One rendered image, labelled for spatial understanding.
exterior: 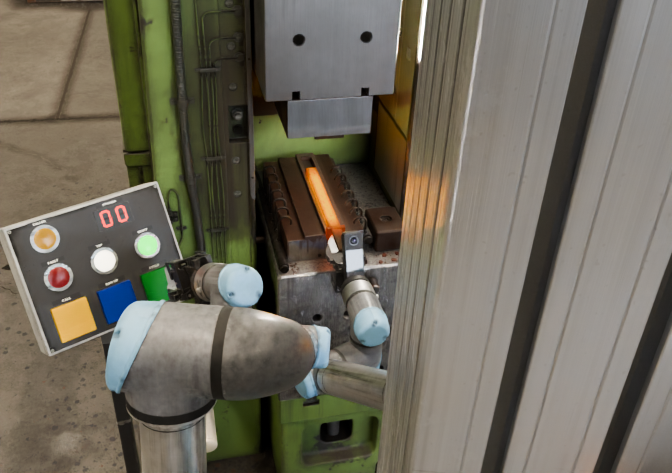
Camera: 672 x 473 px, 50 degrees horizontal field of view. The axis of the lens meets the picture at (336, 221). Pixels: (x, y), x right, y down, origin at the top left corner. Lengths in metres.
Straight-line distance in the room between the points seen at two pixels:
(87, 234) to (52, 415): 1.33
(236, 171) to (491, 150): 1.68
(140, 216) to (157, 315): 0.78
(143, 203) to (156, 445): 0.80
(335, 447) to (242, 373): 1.56
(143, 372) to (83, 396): 1.99
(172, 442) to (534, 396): 0.73
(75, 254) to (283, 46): 0.63
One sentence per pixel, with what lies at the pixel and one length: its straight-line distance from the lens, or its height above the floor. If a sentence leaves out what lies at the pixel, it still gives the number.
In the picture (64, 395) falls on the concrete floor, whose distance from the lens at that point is 2.93.
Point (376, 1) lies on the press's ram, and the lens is 1.63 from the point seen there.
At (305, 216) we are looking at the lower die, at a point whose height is 0.99.
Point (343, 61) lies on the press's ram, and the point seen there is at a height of 1.45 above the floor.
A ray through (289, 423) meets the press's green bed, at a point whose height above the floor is 0.36.
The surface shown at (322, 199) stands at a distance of 1.97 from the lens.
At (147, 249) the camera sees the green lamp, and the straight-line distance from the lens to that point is 1.68.
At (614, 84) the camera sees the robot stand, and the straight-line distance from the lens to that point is 0.23.
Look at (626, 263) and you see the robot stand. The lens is 0.26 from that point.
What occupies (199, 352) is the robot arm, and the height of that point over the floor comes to 1.44.
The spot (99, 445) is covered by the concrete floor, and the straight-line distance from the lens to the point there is 2.73.
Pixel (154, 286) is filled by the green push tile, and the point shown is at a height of 1.01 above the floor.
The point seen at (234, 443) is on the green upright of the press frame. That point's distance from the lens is 2.56.
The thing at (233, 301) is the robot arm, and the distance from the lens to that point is 1.28.
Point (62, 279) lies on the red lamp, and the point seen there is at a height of 1.09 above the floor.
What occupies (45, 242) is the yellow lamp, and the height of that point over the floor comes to 1.16.
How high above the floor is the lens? 2.04
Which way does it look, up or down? 33 degrees down
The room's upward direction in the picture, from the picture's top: 3 degrees clockwise
